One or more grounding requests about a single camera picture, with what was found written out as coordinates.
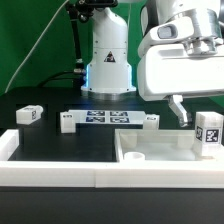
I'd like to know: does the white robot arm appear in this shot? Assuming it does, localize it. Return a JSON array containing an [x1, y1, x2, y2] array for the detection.
[[82, 0, 224, 127]]

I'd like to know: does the black cable bundle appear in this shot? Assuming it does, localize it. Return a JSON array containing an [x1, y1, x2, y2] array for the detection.
[[39, 2, 88, 88]]

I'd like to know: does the white base marker plate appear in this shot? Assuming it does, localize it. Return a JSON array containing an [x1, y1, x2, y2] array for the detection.
[[69, 110, 146, 124]]

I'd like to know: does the white U-shaped obstacle fence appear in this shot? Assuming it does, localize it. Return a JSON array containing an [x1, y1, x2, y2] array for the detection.
[[0, 129, 224, 188]]

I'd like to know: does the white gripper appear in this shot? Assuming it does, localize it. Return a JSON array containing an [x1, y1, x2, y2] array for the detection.
[[137, 44, 224, 127]]

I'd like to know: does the grey cable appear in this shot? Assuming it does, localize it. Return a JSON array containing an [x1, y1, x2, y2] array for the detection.
[[4, 0, 72, 94]]

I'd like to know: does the white square tabletop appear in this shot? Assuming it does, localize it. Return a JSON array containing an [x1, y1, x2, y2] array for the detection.
[[115, 129, 224, 162]]

